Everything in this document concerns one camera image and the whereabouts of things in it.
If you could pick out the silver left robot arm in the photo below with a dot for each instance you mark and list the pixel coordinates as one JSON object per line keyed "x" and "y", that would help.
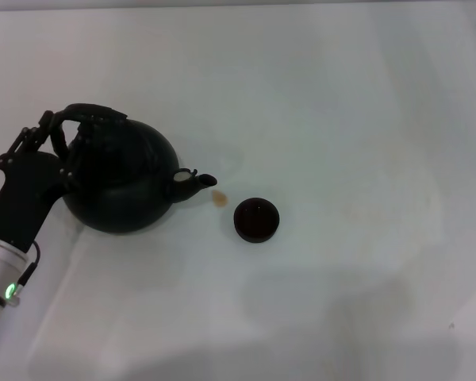
{"x": 0, "y": 270}

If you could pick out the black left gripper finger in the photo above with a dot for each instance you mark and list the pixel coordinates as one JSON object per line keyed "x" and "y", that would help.
{"x": 76, "y": 155}
{"x": 25, "y": 139}

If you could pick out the black round teapot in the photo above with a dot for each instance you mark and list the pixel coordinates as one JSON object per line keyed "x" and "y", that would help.
{"x": 123, "y": 194}

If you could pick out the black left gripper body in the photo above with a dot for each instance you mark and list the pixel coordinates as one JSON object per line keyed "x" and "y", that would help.
{"x": 20, "y": 198}

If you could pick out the small black teacup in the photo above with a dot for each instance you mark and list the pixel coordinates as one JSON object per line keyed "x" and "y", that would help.
{"x": 256, "y": 220}

